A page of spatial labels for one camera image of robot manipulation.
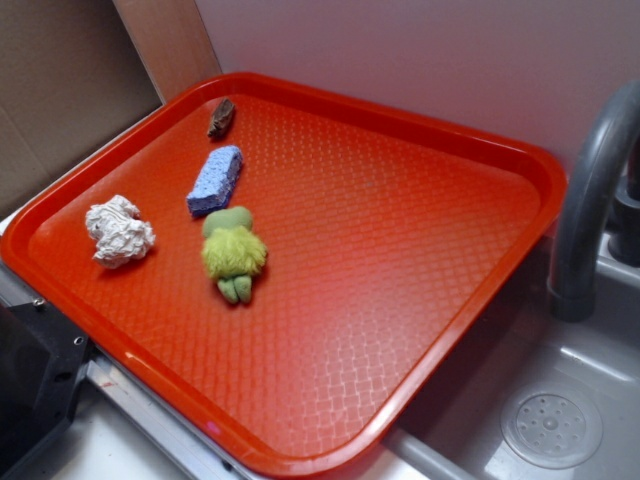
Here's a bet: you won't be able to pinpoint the green plush toy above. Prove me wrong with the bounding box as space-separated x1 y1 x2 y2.
201 206 268 305

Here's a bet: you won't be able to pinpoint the sink drain cover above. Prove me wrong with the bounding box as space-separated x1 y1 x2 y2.
500 383 603 470

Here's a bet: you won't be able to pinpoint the crumpled white paper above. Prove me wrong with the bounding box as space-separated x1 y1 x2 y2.
85 195 156 269

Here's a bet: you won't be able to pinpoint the red plastic tray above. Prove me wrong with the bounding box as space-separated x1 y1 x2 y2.
1 73 566 478

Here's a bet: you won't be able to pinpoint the brown wood chip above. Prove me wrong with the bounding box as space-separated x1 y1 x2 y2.
207 98 236 139

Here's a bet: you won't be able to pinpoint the grey faucet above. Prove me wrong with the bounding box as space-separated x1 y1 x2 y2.
547 80 639 322

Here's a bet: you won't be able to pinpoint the wooden board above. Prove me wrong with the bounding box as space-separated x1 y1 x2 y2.
114 0 222 103

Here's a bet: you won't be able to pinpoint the brown cardboard panel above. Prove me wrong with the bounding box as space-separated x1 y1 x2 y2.
1 1 160 217

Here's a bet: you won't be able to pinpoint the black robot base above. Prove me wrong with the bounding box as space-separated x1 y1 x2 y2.
1 298 93 479

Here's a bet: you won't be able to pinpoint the blue sponge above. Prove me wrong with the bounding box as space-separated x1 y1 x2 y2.
186 145 243 218

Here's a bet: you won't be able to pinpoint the dark faucet handle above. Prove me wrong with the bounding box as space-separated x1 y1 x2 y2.
608 146 639 267

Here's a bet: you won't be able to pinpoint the grey toy sink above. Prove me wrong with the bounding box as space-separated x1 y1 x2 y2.
385 246 639 479

